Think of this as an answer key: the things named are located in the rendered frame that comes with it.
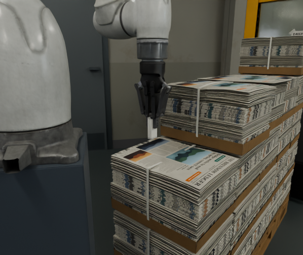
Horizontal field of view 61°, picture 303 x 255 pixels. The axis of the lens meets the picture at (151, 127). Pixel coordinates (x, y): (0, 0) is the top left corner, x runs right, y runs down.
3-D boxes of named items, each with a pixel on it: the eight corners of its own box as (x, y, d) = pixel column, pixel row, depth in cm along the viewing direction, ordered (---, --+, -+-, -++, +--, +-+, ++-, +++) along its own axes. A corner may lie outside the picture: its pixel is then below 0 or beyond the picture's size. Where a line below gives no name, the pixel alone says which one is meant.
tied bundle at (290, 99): (215, 114, 157) (218, 76, 151) (234, 107, 179) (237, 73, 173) (281, 124, 134) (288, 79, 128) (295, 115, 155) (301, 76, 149)
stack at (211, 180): (115, 325, 116) (107, 153, 93) (225, 210, 202) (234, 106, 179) (189, 394, 92) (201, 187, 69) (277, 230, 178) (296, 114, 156)
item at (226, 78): (197, 80, 129) (197, 77, 129) (223, 76, 150) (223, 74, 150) (273, 85, 106) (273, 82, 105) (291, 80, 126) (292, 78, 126)
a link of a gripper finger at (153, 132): (155, 116, 80) (157, 116, 79) (155, 137, 82) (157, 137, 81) (149, 117, 78) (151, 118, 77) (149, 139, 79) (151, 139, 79)
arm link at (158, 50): (150, 41, 79) (150, 60, 80) (129, 39, 72) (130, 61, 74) (175, 40, 73) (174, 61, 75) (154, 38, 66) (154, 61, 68)
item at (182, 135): (159, 134, 114) (159, 125, 113) (194, 122, 134) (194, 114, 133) (190, 142, 104) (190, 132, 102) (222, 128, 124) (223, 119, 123)
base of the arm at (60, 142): (-58, 185, 36) (-67, 147, 34) (-2, 137, 57) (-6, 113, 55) (76, 173, 40) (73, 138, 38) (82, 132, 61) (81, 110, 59)
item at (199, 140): (190, 142, 104) (190, 132, 102) (222, 128, 124) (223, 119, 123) (203, 145, 100) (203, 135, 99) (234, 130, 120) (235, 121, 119)
